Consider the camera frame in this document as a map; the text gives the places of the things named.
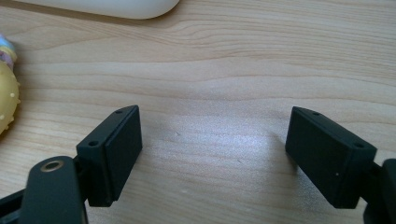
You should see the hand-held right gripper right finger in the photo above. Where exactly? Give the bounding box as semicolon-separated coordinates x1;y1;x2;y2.
285;105;378;210

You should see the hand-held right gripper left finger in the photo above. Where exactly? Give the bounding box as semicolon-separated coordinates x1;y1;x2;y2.
76;105;144;208

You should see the yellow studded rubber toy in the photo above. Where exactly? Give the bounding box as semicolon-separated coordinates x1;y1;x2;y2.
0;60;21;135

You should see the white tray edge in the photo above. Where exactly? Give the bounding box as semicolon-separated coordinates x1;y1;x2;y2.
12;0;181;21

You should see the pastel rope toy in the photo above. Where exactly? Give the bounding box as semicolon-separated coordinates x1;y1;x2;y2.
0;33;18;70

